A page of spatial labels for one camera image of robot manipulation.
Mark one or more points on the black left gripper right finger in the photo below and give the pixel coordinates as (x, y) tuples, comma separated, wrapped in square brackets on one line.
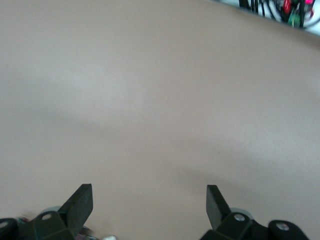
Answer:
[(217, 212)]

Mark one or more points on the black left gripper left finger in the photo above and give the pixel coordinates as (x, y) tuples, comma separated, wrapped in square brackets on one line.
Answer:
[(75, 212)]

